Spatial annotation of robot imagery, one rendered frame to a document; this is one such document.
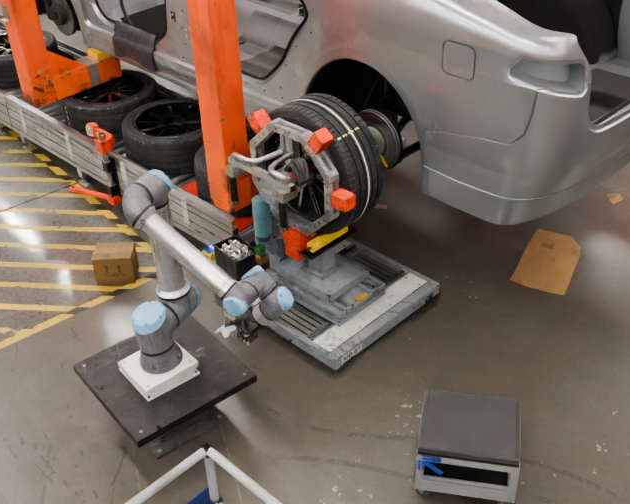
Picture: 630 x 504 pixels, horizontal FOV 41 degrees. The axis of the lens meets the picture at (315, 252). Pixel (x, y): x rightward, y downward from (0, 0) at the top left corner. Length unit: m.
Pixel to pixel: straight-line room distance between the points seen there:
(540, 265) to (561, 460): 1.42
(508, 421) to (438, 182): 1.17
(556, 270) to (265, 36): 2.41
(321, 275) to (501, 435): 1.41
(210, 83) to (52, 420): 1.75
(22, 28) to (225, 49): 1.96
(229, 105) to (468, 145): 1.17
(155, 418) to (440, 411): 1.18
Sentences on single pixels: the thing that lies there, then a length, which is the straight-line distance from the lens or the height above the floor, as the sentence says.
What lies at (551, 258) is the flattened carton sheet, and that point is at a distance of 5.02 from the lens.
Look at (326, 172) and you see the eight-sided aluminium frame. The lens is 3.80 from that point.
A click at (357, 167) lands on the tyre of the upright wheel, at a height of 0.97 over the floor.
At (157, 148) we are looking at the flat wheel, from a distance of 5.24.
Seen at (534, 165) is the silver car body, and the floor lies 1.09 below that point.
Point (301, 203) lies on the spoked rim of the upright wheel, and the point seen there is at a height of 0.65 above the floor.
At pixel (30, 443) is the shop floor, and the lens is 4.13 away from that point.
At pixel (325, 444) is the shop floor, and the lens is 3.86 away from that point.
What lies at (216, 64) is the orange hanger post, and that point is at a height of 1.35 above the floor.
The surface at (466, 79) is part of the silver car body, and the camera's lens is 3.69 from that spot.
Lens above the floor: 2.88
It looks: 35 degrees down
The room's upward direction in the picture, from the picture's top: 2 degrees counter-clockwise
